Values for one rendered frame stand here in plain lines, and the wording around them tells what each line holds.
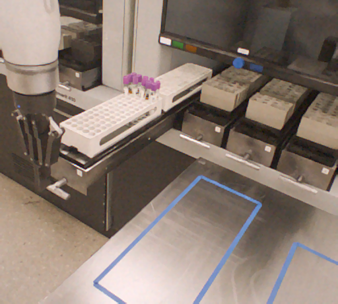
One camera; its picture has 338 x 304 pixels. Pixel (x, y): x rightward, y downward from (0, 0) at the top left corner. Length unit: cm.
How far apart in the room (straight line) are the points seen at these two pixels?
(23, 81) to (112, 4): 66
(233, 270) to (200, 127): 54
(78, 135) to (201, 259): 39
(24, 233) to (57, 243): 17
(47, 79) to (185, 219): 36
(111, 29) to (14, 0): 70
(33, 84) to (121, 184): 81
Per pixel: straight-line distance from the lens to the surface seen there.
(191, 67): 129
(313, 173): 102
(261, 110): 107
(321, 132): 104
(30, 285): 165
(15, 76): 68
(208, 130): 107
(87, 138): 82
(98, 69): 138
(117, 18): 127
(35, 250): 176
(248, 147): 104
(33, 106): 70
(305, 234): 75
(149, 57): 122
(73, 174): 85
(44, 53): 65
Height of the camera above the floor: 130
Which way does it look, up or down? 31 degrees down
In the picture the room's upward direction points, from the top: 7 degrees clockwise
